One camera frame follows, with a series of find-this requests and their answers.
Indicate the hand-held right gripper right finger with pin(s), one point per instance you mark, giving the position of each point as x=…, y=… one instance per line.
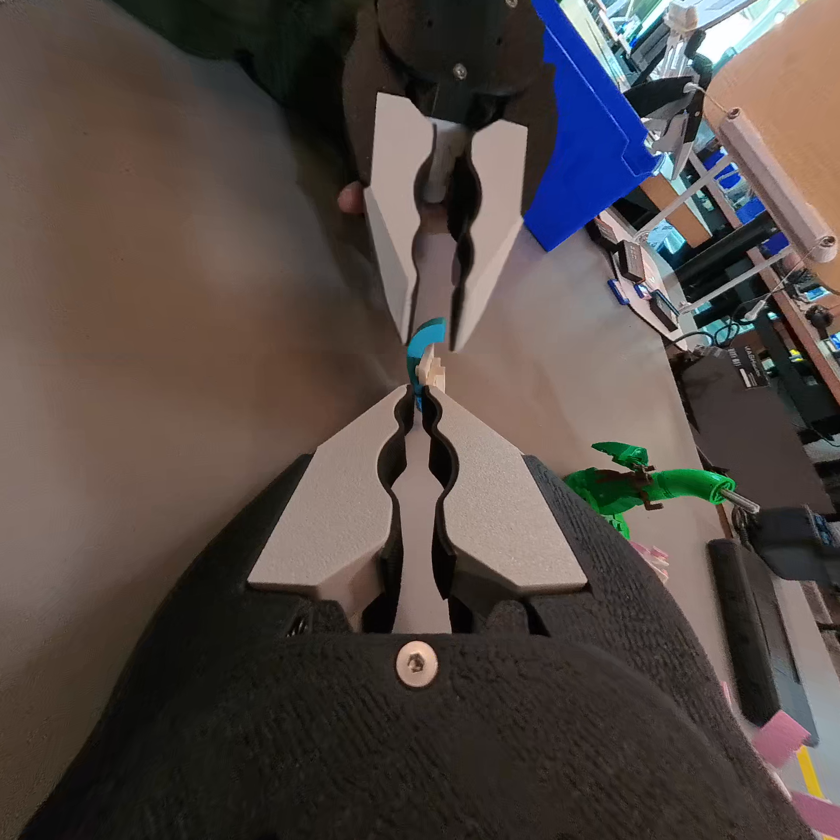
x=505, y=518

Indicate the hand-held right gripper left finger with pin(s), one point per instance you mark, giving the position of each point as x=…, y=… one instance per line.
x=328, y=518

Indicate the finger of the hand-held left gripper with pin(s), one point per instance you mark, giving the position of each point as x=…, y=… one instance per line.
x=390, y=216
x=502, y=210

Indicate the teal and white lego piece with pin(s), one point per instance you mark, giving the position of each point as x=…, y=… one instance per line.
x=415, y=358

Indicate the lego bird and flower model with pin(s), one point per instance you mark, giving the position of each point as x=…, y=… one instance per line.
x=594, y=489

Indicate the person's left hand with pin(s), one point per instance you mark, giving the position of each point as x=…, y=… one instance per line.
x=351, y=197

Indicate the blue plastic bin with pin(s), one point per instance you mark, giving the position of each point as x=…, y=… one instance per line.
x=577, y=131

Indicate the small black device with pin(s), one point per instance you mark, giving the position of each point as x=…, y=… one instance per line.
x=631, y=261
x=664, y=310

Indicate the black box with white label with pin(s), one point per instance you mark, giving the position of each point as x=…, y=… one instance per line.
x=748, y=426

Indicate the black flat tray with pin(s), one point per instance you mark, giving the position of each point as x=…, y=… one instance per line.
x=745, y=623

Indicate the white cylindrical bar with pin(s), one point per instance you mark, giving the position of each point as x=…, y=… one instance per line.
x=768, y=177

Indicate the black device with blue part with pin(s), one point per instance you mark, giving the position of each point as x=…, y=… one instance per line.
x=794, y=541

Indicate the brown wooden board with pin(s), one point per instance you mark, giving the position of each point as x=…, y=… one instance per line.
x=787, y=65

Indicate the pink tape strip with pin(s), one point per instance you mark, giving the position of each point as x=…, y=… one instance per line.
x=779, y=738
x=819, y=812

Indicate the yellow tape strip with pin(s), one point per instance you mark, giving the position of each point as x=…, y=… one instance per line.
x=808, y=771

